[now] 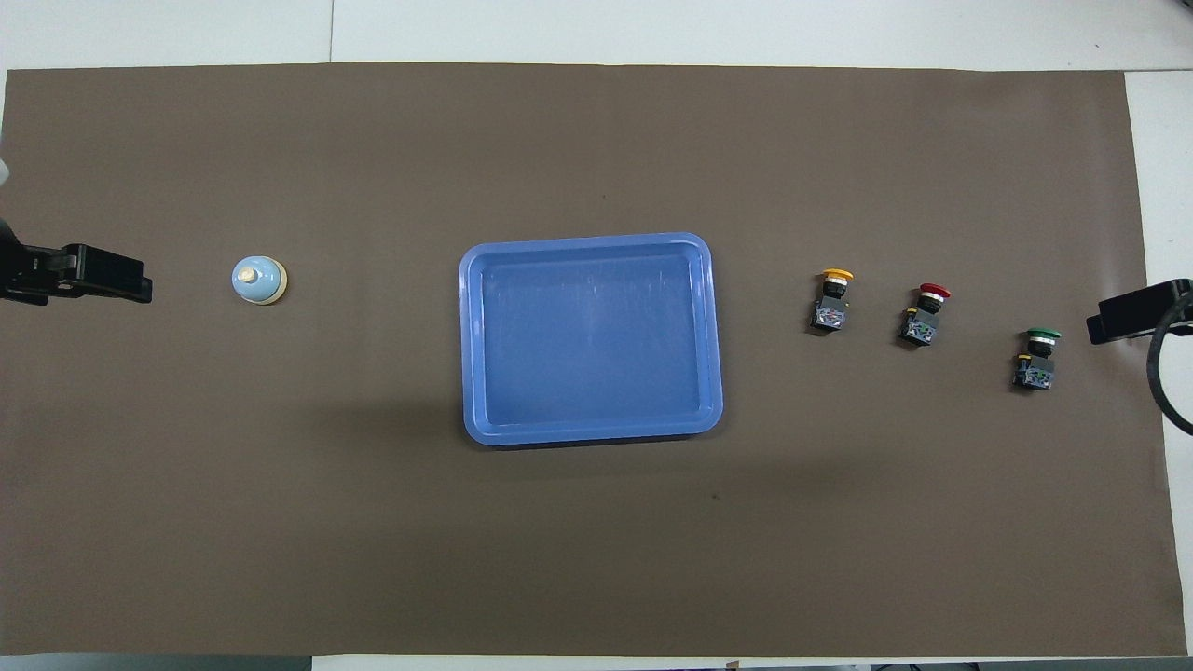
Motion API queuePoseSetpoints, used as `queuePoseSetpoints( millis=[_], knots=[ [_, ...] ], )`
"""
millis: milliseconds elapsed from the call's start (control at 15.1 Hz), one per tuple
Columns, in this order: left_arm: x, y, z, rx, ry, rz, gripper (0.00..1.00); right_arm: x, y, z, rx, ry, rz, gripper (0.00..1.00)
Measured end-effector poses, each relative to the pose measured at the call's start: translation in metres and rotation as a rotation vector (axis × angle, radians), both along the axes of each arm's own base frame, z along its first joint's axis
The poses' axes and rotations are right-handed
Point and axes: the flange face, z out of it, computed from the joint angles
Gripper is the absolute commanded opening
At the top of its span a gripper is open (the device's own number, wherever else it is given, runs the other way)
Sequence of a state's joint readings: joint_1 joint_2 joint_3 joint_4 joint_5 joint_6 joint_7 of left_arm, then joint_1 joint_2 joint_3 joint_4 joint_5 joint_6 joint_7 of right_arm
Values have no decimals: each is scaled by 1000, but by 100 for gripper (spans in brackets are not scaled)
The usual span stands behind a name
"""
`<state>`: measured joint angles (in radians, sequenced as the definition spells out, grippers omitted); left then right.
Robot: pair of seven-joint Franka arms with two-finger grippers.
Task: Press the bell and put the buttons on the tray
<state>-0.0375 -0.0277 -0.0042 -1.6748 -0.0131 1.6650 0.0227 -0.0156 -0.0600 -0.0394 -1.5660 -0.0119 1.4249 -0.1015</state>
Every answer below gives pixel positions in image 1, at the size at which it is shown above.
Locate brown table mat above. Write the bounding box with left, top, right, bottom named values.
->
left=0, top=62, right=1189, bottom=658

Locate yellow push button switch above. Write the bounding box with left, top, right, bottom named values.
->
left=810, top=268, right=855, bottom=335

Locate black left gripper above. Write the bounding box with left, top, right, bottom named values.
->
left=0, top=219, right=153, bottom=306

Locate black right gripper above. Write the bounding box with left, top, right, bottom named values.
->
left=1086, top=278, right=1193, bottom=346

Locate blue plastic tray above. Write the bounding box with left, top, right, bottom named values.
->
left=459, top=232, right=724, bottom=446

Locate red push button switch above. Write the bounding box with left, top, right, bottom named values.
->
left=898, top=282, right=952, bottom=348

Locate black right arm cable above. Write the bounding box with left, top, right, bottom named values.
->
left=1147, top=296, right=1193, bottom=435

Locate green push button switch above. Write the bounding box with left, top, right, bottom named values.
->
left=1012, top=328, right=1063, bottom=391

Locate light blue call bell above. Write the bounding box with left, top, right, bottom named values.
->
left=231, top=254, right=288, bottom=307

